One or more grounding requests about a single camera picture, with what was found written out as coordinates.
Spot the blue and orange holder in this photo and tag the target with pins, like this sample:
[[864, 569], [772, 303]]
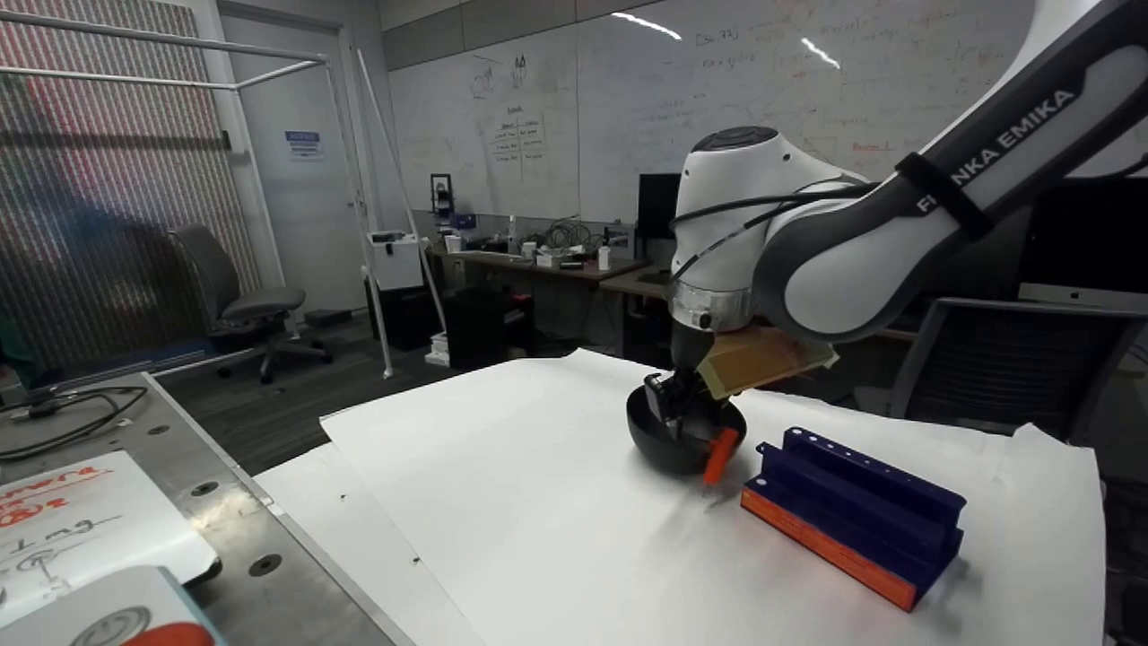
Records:
[[873, 520]]

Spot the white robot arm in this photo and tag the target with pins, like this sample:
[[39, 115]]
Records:
[[819, 251]]

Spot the wooden desk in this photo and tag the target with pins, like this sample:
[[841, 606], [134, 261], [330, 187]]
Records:
[[639, 280]]

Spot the white round-logo object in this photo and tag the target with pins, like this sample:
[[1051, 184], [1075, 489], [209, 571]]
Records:
[[130, 606]]

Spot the paper with orange writing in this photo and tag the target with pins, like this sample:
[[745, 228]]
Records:
[[79, 520]]

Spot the white paper sheet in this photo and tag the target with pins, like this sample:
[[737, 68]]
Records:
[[507, 508]]

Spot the left black monitor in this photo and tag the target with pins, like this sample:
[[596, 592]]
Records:
[[659, 200]]

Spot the grey office chair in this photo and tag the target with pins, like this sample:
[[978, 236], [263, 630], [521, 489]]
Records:
[[230, 313]]

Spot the black mesh chair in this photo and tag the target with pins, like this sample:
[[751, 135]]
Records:
[[1005, 365]]

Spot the tan camera mount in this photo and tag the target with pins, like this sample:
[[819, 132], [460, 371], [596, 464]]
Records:
[[759, 356]]

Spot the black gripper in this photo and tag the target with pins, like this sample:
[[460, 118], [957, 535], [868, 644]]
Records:
[[680, 398]]

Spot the orange screwdriver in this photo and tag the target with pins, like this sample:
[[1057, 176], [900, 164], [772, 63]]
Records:
[[717, 458]]

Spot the white box on stand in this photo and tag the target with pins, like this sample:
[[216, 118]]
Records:
[[395, 261]]

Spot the black bowl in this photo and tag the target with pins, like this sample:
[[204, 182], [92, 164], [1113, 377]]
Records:
[[674, 455]]

